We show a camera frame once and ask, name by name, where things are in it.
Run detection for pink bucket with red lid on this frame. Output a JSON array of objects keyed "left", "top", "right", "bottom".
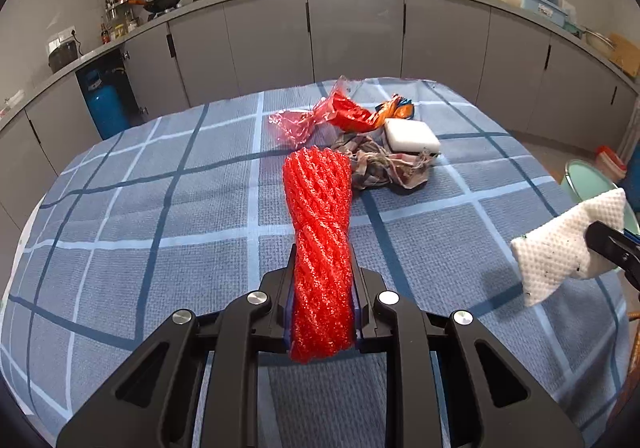
[{"left": 595, "top": 145, "right": 628, "bottom": 179}]

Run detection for grey kitchen base cabinets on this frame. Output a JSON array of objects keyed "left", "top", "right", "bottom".
[{"left": 0, "top": 0, "right": 640, "bottom": 239}]

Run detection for metal basin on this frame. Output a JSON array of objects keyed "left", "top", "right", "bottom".
[{"left": 582, "top": 28, "right": 618, "bottom": 59}]

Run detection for white paper towel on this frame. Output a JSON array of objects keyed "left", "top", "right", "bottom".
[{"left": 510, "top": 188, "right": 627, "bottom": 307}]

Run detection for orange snack wrapper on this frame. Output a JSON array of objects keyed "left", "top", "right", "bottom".
[{"left": 375, "top": 95, "right": 416, "bottom": 121}]

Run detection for spice rack with bottles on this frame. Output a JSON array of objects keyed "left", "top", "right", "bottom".
[{"left": 102, "top": 0, "right": 148, "bottom": 41}]

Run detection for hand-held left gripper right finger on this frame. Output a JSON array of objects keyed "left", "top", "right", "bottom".
[{"left": 350, "top": 253, "right": 586, "bottom": 448}]

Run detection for light wooden board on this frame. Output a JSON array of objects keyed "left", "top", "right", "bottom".
[{"left": 607, "top": 33, "right": 640, "bottom": 79}]

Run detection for black rice cooker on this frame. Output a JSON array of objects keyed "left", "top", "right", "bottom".
[{"left": 48, "top": 39, "right": 81, "bottom": 74}]

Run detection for rattan chair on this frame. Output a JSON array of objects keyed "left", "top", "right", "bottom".
[{"left": 625, "top": 310, "right": 640, "bottom": 359}]

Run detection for crumpled plaid rag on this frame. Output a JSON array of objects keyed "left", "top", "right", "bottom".
[{"left": 327, "top": 133, "right": 441, "bottom": 191}]

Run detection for small white dishes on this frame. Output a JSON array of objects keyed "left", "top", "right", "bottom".
[{"left": 0, "top": 90, "right": 26, "bottom": 116}]

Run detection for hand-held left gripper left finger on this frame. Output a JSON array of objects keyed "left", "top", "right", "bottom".
[{"left": 56, "top": 250, "right": 297, "bottom": 448}]

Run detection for blue checkered tablecloth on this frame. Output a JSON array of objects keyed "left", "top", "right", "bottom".
[{"left": 0, "top": 77, "right": 633, "bottom": 448}]

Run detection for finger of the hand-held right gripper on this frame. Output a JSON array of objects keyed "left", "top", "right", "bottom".
[{"left": 585, "top": 222, "right": 640, "bottom": 291}]

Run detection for white foam block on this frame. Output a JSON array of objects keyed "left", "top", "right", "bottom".
[{"left": 384, "top": 118, "right": 442, "bottom": 155}]

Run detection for red mesh net bag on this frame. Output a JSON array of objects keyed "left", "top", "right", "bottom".
[{"left": 282, "top": 145, "right": 357, "bottom": 363}]

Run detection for red plastic wrapper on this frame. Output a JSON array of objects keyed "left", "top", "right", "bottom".
[{"left": 268, "top": 76, "right": 386, "bottom": 147}]

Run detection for blue gas cylinder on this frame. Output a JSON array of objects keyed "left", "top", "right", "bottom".
[{"left": 82, "top": 68, "right": 133, "bottom": 139}]

